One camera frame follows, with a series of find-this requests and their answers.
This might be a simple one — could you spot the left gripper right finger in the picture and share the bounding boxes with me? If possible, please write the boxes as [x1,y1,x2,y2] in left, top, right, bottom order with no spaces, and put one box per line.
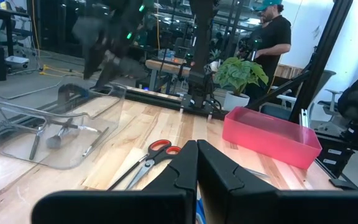
[197,139,358,224]

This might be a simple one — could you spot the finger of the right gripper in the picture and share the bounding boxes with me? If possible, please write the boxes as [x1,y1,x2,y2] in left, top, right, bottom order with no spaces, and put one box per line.
[96,58,122,90]
[83,46,105,79]

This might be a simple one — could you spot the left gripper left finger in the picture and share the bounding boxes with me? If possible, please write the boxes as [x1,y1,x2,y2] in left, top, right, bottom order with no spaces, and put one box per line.
[31,140,198,224]

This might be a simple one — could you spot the black red scissors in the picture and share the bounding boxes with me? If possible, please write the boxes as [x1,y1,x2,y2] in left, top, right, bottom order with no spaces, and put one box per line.
[107,139,182,191]

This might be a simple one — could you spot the thick black paintbrush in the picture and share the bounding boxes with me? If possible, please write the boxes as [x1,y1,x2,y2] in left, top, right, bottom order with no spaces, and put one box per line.
[46,117,74,149]

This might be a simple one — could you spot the wooden top desk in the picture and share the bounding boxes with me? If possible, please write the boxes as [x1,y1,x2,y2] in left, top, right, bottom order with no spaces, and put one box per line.
[144,58,192,100]

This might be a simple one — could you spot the red plastic bin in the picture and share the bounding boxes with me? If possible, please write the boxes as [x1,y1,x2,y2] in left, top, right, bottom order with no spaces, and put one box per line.
[222,106,323,170]

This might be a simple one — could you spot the white floor tray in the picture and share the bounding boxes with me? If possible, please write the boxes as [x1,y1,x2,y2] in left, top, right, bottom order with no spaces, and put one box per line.
[4,55,30,69]

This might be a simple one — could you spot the white plant pot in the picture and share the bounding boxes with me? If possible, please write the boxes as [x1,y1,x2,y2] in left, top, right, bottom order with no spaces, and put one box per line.
[223,91,250,112]

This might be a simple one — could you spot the clear plastic bin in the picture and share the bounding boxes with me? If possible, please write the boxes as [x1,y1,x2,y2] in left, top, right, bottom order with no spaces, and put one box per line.
[0,81,127,170]

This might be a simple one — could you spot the green leafy plant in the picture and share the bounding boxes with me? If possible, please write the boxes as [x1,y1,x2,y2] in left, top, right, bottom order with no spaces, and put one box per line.
[213,57,269,96]

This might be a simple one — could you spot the grey office chair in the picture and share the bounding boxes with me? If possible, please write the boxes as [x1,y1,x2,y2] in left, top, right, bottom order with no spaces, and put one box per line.
[317,70,338,131]

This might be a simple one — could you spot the person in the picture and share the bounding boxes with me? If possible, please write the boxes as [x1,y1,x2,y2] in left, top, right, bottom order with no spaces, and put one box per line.
[241,0,292,103]
[337,76,358,125]

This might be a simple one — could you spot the yellow cable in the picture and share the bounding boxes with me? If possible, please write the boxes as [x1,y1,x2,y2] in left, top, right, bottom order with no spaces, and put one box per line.
[31,0,83,78]

